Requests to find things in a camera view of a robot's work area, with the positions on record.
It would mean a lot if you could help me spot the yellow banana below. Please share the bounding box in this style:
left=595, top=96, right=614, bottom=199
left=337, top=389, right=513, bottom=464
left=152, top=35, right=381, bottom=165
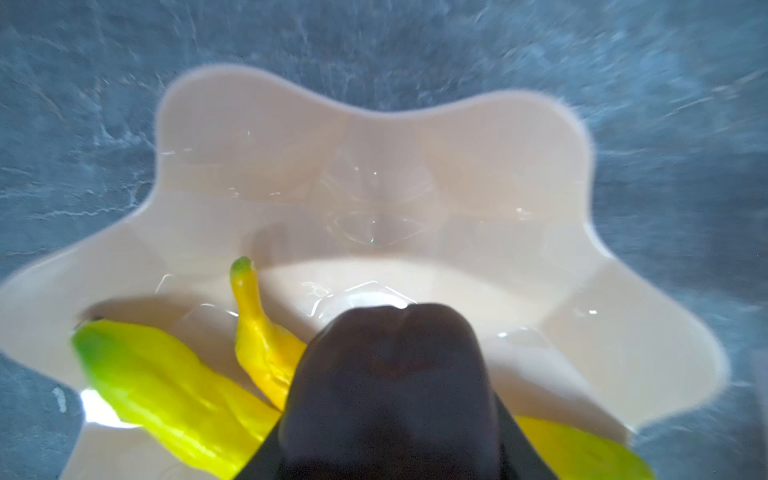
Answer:
left=229, top=256, right=307, bottom=410
left=71, top=319, right=280, bottom=479

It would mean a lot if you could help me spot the tan scalloped fruit bowl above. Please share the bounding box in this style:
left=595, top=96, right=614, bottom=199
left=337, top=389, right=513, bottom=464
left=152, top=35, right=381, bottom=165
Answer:
left=1, top=65, right=729, bottom=479

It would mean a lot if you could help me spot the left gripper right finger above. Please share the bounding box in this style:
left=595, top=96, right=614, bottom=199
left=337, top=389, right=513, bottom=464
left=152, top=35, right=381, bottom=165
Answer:
left=495, top=395, right=558, bottom=480

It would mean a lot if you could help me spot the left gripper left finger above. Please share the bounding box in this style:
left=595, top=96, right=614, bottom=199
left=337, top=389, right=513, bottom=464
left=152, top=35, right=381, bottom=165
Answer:
left=235, top=429, right=282, bottom=480

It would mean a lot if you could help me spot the dark purple grape bunch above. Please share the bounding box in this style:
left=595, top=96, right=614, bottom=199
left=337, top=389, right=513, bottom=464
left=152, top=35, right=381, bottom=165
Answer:
left=278, top=304, right=501, bottom=479

